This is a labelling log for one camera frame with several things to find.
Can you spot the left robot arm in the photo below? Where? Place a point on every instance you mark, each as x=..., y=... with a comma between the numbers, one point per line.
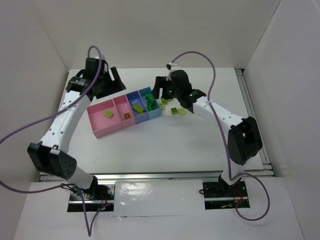
x=50, y=155

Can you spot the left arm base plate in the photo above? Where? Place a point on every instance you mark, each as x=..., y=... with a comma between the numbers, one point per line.
x=103, y=200

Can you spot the pale lime lego brick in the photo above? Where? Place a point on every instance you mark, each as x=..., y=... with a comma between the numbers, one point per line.
x=181, y=111

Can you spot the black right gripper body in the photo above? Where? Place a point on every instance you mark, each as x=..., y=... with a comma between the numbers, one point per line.
x=163, y=83

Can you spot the green long lego brick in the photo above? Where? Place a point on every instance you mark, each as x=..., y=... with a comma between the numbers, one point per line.
x=150, y=100

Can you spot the aluminium rail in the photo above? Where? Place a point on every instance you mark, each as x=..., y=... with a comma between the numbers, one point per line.
x=251, y=111
x=159, y=176

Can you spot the lime long lego brick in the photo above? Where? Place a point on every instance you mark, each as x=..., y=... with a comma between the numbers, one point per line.
x=138, y=108

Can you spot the brown lego plate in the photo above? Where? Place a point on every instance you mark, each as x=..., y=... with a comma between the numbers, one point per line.
x=127, y=116

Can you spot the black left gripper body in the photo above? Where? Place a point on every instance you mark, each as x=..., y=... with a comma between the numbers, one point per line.
x=107, y=83

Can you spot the pink container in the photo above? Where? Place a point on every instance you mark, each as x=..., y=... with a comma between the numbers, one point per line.
x=102, y=125

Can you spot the aluminium rail right side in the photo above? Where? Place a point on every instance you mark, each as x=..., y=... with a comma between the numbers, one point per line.
x=251, y=111

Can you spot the light blue container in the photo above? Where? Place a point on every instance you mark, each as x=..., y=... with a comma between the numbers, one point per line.
x=154, y=113

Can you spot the aluminium rail front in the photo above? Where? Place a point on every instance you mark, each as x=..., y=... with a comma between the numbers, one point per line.
x=159, y=176

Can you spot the purple blue container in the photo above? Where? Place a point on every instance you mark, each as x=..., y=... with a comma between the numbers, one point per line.
x=135, y=98

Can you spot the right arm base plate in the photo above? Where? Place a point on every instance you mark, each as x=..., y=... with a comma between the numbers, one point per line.
x=215, y=199

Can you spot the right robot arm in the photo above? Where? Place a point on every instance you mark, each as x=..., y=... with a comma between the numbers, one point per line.
x=240, y=135

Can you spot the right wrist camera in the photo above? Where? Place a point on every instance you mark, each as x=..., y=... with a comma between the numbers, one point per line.
x=172, y=66

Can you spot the lime square lego hollow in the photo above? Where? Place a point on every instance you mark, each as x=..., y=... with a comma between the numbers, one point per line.
x=174, y=111

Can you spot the lime lego brick left edge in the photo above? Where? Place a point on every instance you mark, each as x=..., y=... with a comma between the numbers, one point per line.
x=165, y=101

